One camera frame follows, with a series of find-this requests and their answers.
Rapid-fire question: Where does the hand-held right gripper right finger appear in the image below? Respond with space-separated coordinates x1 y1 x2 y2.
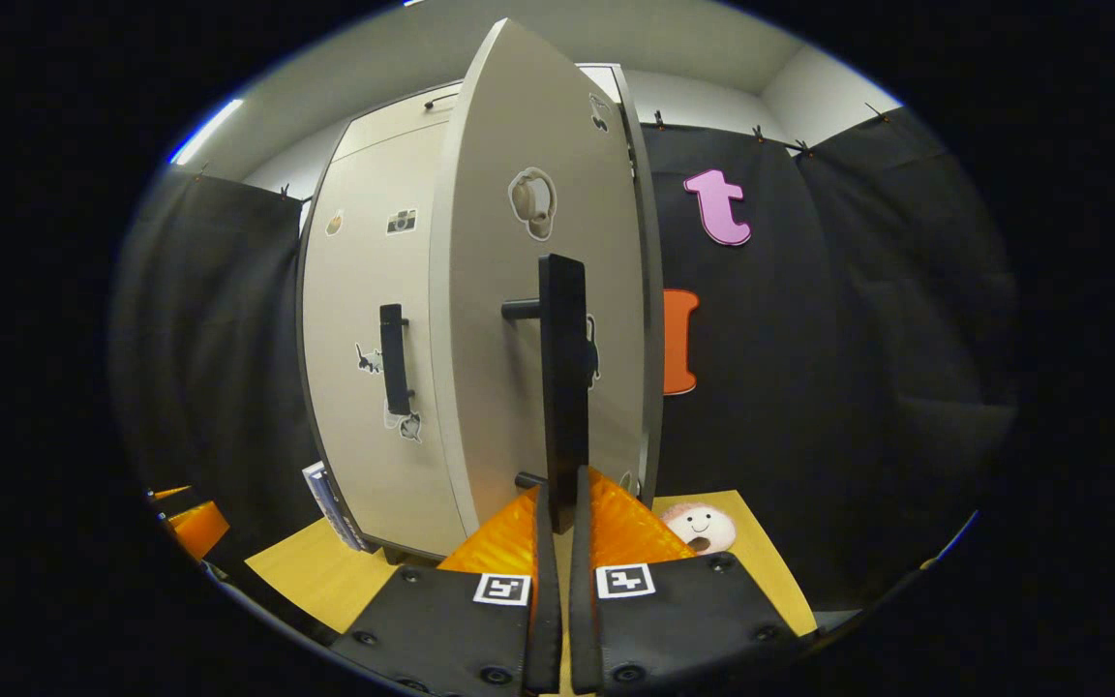
569 467 800 696

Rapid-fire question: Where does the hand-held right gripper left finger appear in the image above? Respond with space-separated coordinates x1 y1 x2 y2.
330 484 563 696

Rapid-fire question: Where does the beige cabinet door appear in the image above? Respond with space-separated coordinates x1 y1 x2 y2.
301 121 467 560
429 17 665 538

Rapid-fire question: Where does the black door handle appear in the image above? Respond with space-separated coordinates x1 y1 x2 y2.
379 303 413 416
502 254 592 535

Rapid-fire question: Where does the beige double-door shoe cabinet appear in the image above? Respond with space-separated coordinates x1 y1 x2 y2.
296 63 665 567

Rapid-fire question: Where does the beige cabinet drawer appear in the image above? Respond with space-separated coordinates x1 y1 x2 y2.
333 85 462 161

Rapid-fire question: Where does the pink white smiling plush toy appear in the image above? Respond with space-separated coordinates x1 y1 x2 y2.
662 501 738 555

